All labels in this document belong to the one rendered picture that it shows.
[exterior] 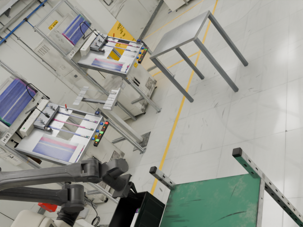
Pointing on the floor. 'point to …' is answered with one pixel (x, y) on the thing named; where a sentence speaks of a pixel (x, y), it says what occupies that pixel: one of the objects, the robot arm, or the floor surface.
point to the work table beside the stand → (199, 22)
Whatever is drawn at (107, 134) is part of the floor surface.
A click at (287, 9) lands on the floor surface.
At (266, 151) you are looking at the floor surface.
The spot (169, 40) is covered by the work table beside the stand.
